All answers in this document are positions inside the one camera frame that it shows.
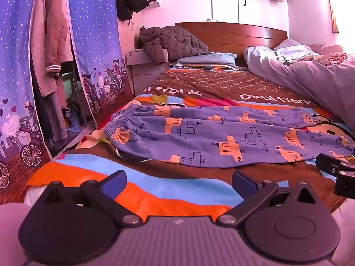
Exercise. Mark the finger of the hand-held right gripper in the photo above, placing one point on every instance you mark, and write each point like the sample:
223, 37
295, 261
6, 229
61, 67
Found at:
328, 164
346, 184

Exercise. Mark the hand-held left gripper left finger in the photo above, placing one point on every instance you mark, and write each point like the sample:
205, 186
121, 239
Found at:
113, 183

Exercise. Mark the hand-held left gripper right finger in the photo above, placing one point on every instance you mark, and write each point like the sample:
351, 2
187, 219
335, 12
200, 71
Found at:
244, 184

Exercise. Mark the blue printed pants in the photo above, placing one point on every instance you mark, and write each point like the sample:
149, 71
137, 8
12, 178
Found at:
208, 133

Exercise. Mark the colourful printed blanket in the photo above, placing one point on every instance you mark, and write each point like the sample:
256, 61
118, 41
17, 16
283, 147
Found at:
166, 191

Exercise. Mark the grey duvet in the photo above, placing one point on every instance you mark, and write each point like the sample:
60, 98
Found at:
319, 80

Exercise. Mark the grey hanging garment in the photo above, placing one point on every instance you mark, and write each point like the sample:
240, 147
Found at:
52, 110

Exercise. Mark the floral cloth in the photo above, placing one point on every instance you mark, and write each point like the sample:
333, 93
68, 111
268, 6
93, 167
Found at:
332, 57

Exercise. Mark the white nightstand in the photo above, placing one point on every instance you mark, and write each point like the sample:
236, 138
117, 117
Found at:
144, 72

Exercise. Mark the light blue cloth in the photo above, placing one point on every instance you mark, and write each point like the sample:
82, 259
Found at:
294, 48

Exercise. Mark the blue pillow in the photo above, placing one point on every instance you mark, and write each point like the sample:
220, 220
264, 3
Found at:
205, 58

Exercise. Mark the wooden bed headboard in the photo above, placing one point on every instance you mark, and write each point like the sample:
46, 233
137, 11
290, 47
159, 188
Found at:
235, 38

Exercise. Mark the dark quilted jacket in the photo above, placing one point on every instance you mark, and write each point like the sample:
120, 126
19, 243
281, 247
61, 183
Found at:
177, 43

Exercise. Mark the pink quilted coat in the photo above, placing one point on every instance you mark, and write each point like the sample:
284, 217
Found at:
59, 33

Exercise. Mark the pink fuzzy coat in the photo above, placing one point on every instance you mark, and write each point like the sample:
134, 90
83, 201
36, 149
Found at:
38, 41

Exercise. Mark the black hanging bag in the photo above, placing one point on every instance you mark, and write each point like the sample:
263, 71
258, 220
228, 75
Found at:
123, 8

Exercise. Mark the framed wall picture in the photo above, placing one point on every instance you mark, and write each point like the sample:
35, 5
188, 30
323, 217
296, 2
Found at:
334, 16

